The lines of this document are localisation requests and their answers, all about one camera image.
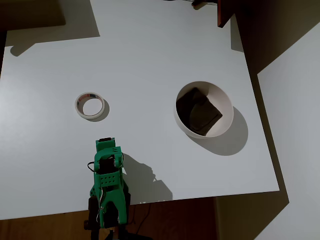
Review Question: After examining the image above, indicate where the black plug with cable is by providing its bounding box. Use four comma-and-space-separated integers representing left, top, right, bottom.
163, 0, 218, 8

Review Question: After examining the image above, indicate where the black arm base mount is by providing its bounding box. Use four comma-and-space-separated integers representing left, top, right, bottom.
83, 186, 133, 240

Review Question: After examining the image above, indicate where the white round bowl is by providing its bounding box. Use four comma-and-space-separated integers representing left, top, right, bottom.
173, 80, 235, 138

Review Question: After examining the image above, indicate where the red-brown wooden panel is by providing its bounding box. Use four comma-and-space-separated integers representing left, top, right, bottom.
216, 0, 238, 28

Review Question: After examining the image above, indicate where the light wooden block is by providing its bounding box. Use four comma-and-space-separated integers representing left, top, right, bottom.
98, 226, 117, 240

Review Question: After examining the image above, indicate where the dark folded cloth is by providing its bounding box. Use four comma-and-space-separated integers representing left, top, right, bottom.
175, 86, 223, 137

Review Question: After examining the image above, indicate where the thin black cable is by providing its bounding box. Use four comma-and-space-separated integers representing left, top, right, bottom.
134, 202, 154, 235

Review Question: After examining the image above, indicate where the dark furniture piece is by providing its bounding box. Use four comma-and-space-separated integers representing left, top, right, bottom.
0, 0, 67, 32

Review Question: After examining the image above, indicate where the white masking tape roll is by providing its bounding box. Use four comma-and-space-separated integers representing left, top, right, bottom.
74, 92, 105, 119

